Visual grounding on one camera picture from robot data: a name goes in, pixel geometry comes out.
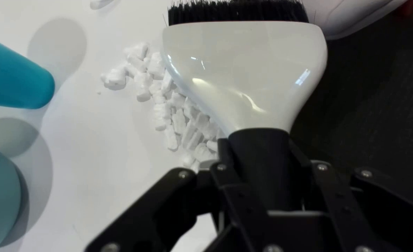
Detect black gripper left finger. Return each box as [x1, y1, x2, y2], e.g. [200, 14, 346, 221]
[84, 138, 265, 252]

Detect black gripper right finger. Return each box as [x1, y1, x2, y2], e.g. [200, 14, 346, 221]
[289, 138, 413, 252]

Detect white hand brush black bristles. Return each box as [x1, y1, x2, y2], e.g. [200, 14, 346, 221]
[161, 0, 329, 214]

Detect wide white chair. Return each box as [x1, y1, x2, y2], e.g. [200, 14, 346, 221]
[308, 0, 409, 42]

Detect teal cup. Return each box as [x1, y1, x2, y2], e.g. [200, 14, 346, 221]
[0, 32, 58, 110]

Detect white foam bits pile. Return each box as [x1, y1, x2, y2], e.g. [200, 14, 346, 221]
[98, 40, 227, 172]

